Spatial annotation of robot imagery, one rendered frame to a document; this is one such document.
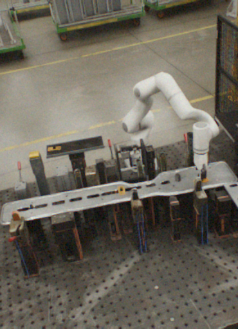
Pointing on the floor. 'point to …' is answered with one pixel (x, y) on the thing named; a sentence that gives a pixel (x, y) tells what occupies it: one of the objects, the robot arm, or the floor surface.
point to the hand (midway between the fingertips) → (201, 172)
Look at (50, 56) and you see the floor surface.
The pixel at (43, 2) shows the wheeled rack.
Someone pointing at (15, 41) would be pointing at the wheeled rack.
